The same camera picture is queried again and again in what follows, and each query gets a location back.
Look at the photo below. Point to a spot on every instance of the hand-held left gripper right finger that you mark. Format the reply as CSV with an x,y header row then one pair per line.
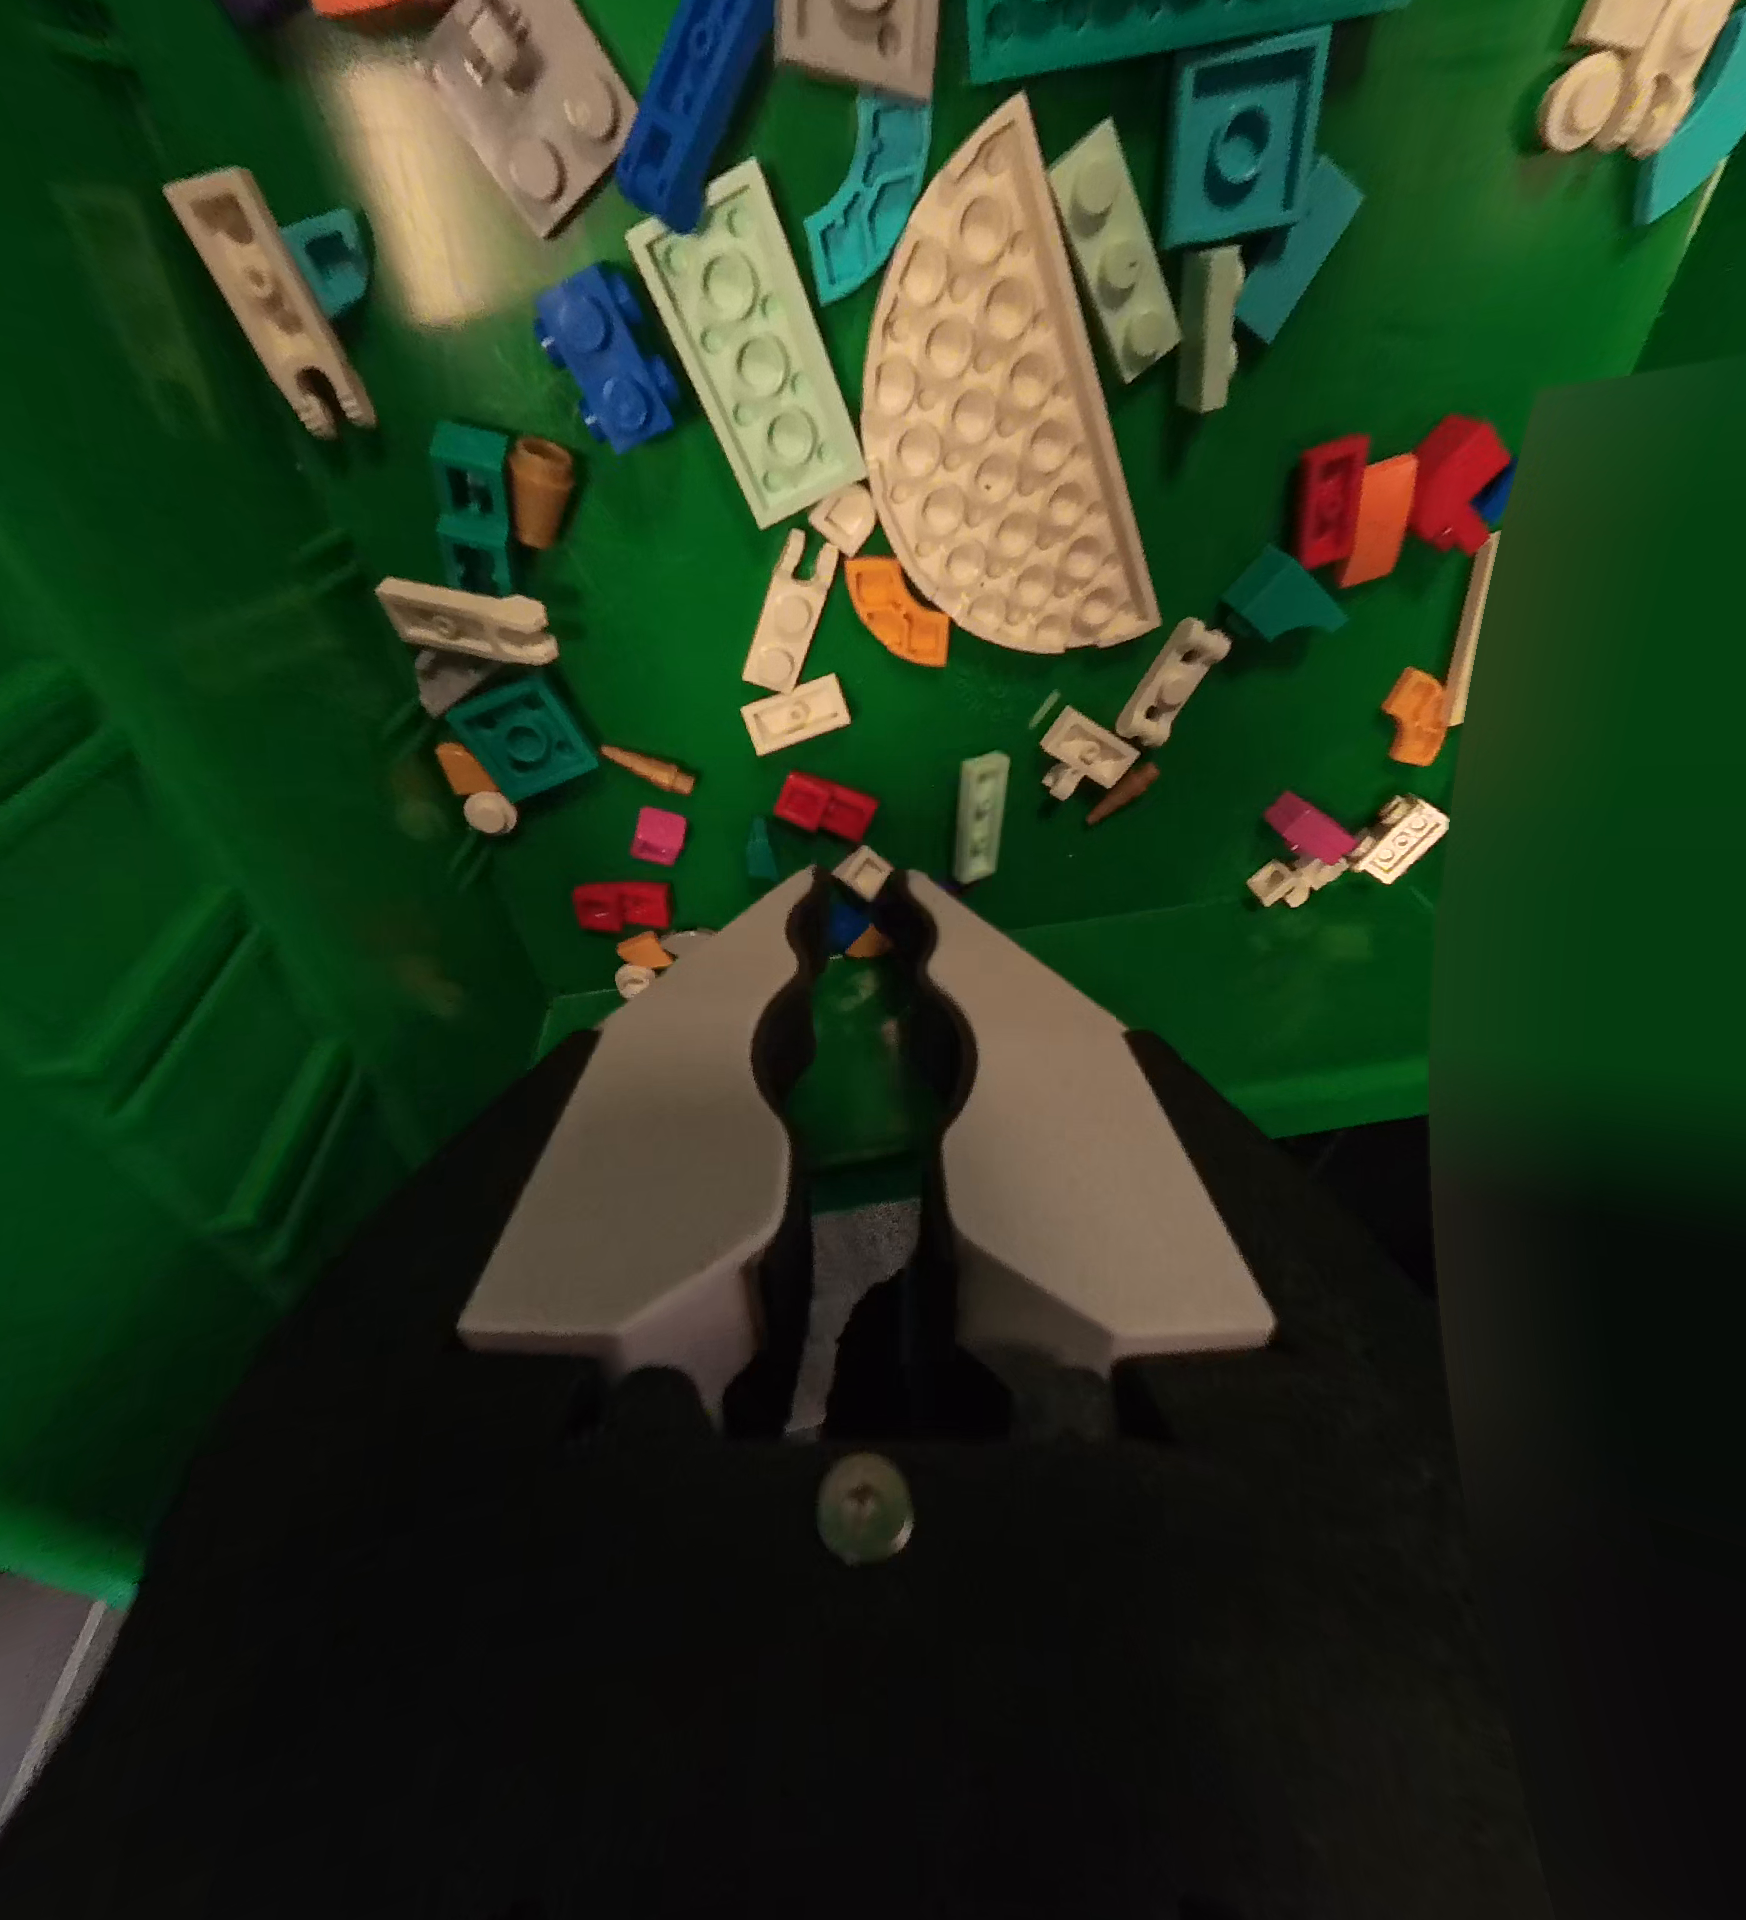
x,y
1099,1185

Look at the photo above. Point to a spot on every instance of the green plastic bin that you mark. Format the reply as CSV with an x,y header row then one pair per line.
x,y
137,750

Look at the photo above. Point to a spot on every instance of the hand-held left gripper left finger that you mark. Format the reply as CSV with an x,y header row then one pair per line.
x,y
634,1185

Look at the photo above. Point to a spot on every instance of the pile of lego pieces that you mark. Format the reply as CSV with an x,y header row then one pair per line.
x,y
994,405

